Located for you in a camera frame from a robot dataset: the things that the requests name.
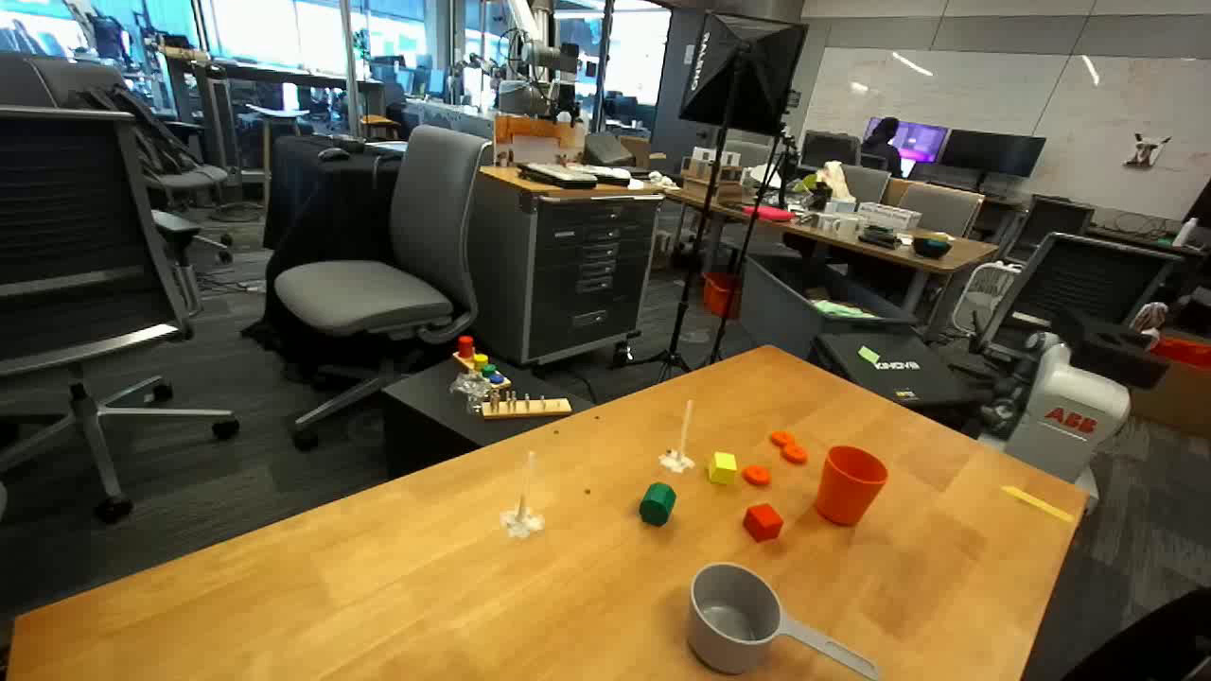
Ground green block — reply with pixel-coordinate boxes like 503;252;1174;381
637;482;680;531

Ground yellow block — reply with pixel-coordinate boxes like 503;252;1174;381
704;449;745;492

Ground orange block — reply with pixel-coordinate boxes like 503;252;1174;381
736;499;787;545

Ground gray measuring cup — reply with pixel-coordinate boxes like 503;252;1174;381
683;560;880;681

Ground white ABB robot base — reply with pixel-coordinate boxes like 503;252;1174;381
1004;330;1136;485

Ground gray cabinet wooden top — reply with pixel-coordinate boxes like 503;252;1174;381
465;161;667;369

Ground wooden block row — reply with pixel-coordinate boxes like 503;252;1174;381
477;392;576;424

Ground orange bucket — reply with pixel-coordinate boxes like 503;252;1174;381
699;265;745;320

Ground black light stand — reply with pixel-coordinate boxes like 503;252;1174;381
659;126;765;374

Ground clear plastic pieces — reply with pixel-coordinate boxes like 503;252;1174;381
450;369;514;407

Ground clear plastic stand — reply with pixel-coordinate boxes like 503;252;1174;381
659;396;699;476
499;447;550;545

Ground colourful toy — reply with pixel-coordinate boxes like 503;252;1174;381
450;331;508;381

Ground small black side table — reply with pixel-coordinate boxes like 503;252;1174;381
377;355;577;473

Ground black storage bin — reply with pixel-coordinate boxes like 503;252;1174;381
736;252;887;358

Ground gray office chair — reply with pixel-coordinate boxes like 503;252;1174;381
271;121;495;453

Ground orange plastic cup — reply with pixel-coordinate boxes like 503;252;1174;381
815;442;894;531

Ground cluttered wooden desk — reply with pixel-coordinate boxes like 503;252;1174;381
667;184;1004;315

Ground black softbox light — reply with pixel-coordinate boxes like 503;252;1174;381
676;12;811;141

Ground black draped cloth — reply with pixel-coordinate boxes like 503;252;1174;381
243;127;407;364

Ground purple lit monitor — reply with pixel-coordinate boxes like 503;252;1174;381
863;117;955;178

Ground black computer monitor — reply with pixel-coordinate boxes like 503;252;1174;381
941;127;1052;183

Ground yellow tape strip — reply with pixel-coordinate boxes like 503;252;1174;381
999;485;1073;527

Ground black mesh office chair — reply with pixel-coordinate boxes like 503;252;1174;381
0;102;243;527

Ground cardboard box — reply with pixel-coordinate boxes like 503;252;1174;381
1131;330;1211;442

